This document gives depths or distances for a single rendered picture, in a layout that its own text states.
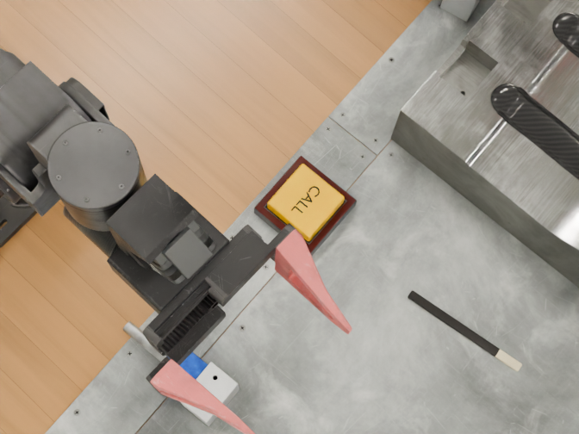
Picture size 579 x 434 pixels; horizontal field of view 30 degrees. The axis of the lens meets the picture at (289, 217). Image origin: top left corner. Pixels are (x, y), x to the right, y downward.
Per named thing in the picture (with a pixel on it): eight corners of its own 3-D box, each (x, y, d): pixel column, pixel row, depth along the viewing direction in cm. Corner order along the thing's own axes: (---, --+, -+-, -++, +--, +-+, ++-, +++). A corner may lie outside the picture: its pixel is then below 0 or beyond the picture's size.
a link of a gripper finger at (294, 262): (376, 300, 72) (274, 207, 73) (304, 379, 71) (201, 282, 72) (366, 316, 79) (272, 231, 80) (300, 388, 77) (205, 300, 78)
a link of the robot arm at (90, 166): (179, 142, 68) (45, 20, 69) (80, 239, 66) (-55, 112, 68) (189, 192, 79) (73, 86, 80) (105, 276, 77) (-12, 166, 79)
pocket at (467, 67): (428, 84, 117) (433, 71, 113) (457, 50, 118) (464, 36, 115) (461, 110, 116) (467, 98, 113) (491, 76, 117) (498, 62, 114)
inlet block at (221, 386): (113, 347, 114) (106, 340, 109) (145, 311, 115) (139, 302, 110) (208, 426, 112) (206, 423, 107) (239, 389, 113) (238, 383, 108)
